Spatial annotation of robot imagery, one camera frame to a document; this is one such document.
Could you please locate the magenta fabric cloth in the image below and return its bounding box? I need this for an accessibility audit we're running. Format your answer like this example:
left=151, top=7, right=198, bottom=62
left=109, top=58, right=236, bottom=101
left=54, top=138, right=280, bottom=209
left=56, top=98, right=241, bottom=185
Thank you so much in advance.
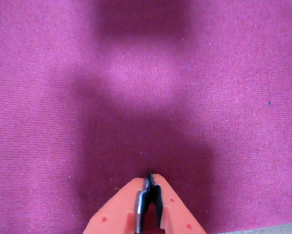
left=0, top=0, right=292, bottom=234

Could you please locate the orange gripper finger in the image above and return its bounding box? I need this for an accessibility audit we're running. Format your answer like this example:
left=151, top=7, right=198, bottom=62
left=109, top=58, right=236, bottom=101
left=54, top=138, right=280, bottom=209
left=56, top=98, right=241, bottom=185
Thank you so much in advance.
left=147, top=172, right=207, bottom=234
left=82, top=177, right=149, bottom=234

